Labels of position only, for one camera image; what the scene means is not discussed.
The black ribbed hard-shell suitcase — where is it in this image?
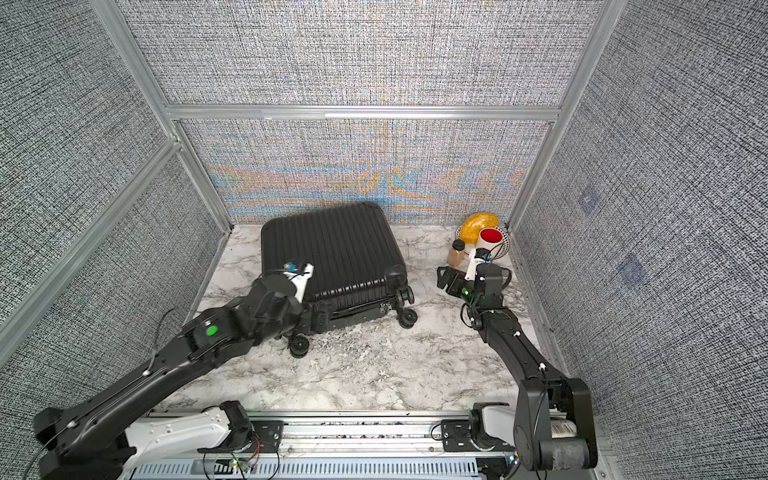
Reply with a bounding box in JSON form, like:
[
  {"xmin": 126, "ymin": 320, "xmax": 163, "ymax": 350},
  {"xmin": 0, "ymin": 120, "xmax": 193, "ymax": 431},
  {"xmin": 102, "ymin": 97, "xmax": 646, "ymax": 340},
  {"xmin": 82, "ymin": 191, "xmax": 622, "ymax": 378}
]
[{"xmin": 261, "ymin": 201, "xmax": 418, "ymax": 358}]

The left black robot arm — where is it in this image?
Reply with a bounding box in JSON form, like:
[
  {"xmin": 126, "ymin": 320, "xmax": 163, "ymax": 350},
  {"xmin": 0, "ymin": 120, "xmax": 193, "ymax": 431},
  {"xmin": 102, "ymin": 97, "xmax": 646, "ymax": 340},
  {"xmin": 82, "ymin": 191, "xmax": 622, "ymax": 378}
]
[{"xmin": 28, "ymin": 270, "xmax": 311, "ymax": 479}]

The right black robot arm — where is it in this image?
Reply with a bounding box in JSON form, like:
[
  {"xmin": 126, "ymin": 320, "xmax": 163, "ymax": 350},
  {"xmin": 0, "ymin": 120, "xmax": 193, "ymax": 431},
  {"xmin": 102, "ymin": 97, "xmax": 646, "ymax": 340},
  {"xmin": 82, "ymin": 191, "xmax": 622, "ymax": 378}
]
[{"xmin": 437, "ymin": 263, "xmax": 598, "ymax": 472}]

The white patterned plate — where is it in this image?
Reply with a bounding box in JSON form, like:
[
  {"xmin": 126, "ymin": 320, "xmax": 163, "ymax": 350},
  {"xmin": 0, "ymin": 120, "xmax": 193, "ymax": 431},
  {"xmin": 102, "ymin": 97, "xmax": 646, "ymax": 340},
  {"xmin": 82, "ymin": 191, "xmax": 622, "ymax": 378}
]
[{"xmin": 454, "ymin": 223, "xmax": 511, "ymax": 262}]

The brown spice jar black lid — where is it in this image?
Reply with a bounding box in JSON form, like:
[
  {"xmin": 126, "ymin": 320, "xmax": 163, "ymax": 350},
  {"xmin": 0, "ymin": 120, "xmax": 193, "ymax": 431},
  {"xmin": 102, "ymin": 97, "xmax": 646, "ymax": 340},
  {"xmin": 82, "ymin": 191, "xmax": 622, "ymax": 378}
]
[{"xmin": 447, "ymin": 238, "xmax": 466, "ymax": 269}]

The white cup red inside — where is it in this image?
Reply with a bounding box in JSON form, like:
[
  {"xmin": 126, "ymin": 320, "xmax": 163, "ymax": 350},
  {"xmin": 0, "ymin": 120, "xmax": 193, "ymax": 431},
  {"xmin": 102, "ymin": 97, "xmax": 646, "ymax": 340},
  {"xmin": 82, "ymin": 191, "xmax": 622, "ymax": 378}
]
[{"xmin": 475, "ymin": 227, "xmax": 506, "ymax": 260}]

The yellow bread loaf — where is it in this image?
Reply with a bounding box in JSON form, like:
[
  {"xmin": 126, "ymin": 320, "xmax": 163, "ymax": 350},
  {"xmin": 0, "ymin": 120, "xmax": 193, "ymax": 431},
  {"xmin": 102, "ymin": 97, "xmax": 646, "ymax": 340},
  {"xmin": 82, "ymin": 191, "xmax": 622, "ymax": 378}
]
[{"xmin": 458, "ymin": 212, "xmax": 499, "ymax": 244}]

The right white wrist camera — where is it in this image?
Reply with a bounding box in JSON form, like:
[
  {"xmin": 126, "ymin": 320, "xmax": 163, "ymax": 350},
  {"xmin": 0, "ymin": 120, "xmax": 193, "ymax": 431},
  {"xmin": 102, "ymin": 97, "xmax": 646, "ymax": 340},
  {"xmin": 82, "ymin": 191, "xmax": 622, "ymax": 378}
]
[{"xmin": 464, "ymin": 247, "xmax": 491, "ymax": 282}]

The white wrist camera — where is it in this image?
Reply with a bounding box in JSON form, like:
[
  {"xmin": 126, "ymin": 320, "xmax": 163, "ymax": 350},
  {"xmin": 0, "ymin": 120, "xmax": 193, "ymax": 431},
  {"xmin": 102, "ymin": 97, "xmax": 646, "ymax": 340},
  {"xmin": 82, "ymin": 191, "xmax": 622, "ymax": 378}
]
[
  {"xmin": 464, "ymin": 247, "xmax": 491, "ymax": 282},
  {"xmin": 283, "ymin": 261, "xmax": 314, "ymax": 303}
]

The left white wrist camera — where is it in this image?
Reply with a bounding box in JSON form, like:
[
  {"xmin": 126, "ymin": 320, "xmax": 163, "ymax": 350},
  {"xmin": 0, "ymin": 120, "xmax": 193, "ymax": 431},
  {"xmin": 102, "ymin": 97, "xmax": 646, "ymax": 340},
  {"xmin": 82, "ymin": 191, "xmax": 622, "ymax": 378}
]
[{"xmin": 283, "ymin": 261, "xmax": 314, "ymax": 303}]

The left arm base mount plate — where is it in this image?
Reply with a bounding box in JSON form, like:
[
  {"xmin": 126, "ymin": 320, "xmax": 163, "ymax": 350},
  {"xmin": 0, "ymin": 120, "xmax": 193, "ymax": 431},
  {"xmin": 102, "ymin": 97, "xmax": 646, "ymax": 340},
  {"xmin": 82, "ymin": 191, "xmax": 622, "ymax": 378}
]
[{"xmin": 197, "ymin": 420, "xmax": 285, "ymax": 454}]

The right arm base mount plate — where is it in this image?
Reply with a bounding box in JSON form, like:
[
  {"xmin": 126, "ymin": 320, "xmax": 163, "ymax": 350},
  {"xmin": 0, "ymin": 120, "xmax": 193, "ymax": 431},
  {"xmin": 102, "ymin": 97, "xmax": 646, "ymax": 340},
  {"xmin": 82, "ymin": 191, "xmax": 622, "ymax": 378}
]
[{"xmin": 439, "ymin": 420, "xmax": 514, "ymax": 453}]

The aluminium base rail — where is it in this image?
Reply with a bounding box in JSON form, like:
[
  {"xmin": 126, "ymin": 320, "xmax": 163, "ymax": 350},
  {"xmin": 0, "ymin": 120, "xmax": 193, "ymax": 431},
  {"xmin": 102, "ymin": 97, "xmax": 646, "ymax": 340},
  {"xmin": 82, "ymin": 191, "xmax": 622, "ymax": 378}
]
[{"xmin": 126, "ymin": 407, "xmax": 518, "ymax": 469}]

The white slotted cable duct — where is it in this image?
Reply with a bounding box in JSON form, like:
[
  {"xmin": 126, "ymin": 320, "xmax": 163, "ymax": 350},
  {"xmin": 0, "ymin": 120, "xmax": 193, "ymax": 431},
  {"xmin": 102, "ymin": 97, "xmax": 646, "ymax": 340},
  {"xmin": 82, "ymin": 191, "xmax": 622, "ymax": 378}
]
[{"xmin": 127, "ymin": 457, "xmax": 480, "ymax": 479}]

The aluminium enclosure frame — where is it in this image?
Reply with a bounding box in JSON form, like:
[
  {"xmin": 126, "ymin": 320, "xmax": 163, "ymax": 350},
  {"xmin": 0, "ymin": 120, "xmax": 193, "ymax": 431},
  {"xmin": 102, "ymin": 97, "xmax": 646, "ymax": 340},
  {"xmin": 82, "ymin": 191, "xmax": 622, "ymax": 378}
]
[{"xmin": 1, "ymin": 1, "xmax": 627, "ymax": 362}]

